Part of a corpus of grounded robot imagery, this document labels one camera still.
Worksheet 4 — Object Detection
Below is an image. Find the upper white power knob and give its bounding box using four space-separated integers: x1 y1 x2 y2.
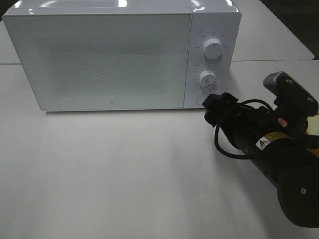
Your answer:
203 37 223 60

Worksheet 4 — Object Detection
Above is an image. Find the round white door button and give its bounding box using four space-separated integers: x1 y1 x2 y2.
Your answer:
195 94 209 107

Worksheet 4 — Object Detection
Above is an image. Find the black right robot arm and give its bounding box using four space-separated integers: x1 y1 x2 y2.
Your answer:
203 71 319 228

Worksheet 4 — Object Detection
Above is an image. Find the lower white timer knob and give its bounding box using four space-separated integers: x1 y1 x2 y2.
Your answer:
199 70 216 88

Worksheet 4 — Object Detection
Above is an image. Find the white microwave door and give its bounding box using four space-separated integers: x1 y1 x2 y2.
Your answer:
4 14 191 111

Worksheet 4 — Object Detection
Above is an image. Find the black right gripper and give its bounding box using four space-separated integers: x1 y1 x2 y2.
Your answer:
202 71 319 149

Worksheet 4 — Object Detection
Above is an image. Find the toast sandwich with filling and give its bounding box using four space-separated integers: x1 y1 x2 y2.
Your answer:
306 114 319 157

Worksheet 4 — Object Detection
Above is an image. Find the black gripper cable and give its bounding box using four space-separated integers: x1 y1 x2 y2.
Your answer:
213 99 319 160

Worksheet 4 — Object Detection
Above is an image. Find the white microwave oven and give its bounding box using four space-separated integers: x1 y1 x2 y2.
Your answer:
2 0 242 111

